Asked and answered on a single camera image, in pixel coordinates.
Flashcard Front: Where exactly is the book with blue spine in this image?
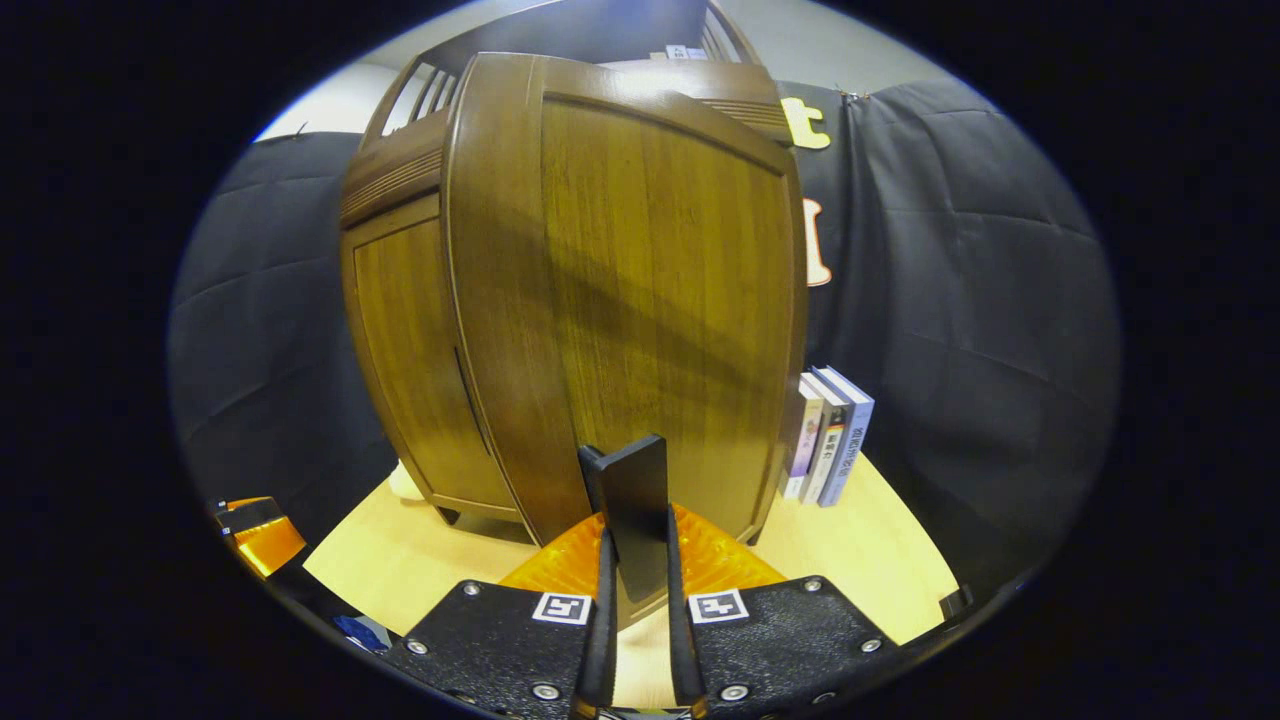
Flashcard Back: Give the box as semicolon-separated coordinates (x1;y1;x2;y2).
815;366;875;508

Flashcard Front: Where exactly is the black backdrop cloth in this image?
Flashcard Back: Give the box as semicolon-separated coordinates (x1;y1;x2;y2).
168;80;1121;601

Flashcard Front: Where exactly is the wooden cabinet door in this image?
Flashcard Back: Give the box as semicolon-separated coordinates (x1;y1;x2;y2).
343;193;521;521
443;52;809;633

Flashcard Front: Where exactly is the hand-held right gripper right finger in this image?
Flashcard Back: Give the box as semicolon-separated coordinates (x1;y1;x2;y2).
667;503;896;716

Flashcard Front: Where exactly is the book with white spine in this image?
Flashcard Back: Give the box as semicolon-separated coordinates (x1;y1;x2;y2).
800;372;851;504

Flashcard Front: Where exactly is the small blue object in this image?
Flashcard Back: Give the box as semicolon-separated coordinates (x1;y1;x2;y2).
333;614;393;653

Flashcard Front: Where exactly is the wooden double-door shoe cabinet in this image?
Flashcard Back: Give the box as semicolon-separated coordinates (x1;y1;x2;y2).
338;0;806;526

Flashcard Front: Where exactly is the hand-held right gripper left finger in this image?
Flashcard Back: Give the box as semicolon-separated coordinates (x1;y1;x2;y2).
385;512;618;720

